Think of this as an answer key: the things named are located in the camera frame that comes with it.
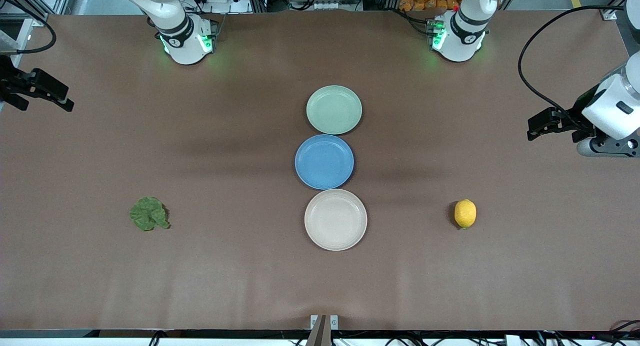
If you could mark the beige plate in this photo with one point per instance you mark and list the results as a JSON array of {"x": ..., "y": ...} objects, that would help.
[{"x": 335, "y": 219}]

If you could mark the aluminium frame profile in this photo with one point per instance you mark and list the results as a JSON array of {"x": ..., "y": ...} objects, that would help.
[
  {"x": 27, "y": 5},
  {"x": 617, "y": 5}
]

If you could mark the blue plate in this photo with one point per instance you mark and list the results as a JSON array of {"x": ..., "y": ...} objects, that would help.
[{"x": 324, "y": 161}]

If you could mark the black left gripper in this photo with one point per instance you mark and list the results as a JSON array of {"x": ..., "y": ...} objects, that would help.
[{"x": 576, "y": 110}]

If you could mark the yellow lemon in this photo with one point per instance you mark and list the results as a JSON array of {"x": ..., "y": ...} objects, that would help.
[{"x": 465, "y": 214}]

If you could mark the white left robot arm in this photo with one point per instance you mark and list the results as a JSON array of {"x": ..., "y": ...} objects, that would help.
[{"x": 462, "y": 35}]

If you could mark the green lettuce leaf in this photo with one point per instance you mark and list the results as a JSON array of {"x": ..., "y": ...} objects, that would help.
[{"x": 149, "y": 214}]

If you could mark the pale green plate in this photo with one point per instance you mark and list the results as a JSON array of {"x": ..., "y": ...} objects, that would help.
[{"x": 334, "y": 109}]

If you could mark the metal table edge bracket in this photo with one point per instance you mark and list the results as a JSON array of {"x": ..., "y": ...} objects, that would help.
[{"x": 324, "y": 326}]

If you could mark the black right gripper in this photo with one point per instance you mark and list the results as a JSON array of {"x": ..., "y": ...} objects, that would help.
[{"x": 11, "y": 80}]

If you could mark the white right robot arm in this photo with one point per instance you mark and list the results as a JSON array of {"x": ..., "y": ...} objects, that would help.
[{"x": 182, "y": 40}]

